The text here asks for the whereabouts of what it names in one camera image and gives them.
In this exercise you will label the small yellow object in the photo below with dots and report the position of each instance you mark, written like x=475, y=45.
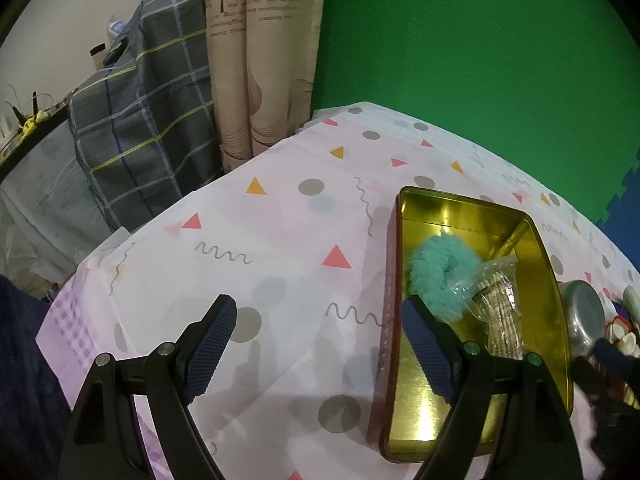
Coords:
x=31, y=122

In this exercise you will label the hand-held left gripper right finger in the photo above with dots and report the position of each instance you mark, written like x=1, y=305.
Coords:
x=425, y=340

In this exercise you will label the small white bottle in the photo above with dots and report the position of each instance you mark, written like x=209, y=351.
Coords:
x=116, y=27

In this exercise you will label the person's dark blue clothing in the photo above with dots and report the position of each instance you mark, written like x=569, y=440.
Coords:
x=25, y=385

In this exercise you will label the clear plastic bag of sticks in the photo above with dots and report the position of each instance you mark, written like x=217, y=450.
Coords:
x=500, y=310

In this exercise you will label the pink patterned tablecloth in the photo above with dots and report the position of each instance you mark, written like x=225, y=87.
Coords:
x=280, y=220

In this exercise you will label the grey plaid cloth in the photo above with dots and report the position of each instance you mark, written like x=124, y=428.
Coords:
x=145, y=110

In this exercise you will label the gold metal tin box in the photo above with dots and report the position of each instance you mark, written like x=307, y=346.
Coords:
x=450, y=215

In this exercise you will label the beige printed curtain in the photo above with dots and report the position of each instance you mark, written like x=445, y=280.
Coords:
x=265, y=60

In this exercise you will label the steel bowl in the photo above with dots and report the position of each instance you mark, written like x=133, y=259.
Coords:
x=582, y=310

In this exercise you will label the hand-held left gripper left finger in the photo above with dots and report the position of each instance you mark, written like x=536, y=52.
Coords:
x=212, y=345

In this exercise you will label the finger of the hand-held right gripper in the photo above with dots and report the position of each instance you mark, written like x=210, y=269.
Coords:
x=611, y=356

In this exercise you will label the blue foam mat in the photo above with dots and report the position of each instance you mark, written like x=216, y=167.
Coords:
x=625, y=210

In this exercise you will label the green foam mat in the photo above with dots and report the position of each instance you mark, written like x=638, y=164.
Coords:
x=475, y=60

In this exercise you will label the teal fluffy scrunchie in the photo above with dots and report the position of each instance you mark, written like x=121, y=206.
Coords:
x=430, y=270

